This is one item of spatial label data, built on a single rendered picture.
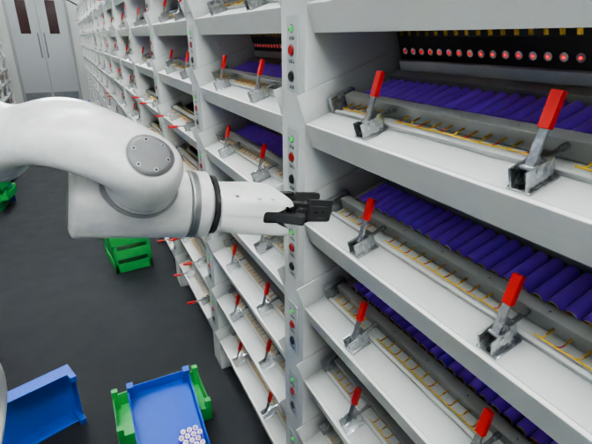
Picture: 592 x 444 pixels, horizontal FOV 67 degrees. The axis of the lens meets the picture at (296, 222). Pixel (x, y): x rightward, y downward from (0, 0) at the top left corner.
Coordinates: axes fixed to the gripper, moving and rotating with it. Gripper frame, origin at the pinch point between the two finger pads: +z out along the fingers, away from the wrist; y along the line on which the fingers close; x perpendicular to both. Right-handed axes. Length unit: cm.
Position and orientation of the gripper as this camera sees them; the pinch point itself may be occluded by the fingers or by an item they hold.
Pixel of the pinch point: (312, 206)
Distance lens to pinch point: 64.8
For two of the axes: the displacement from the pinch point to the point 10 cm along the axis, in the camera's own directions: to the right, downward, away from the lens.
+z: 8.8, 0.0, 4.7
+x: 1.6, -9.4, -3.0
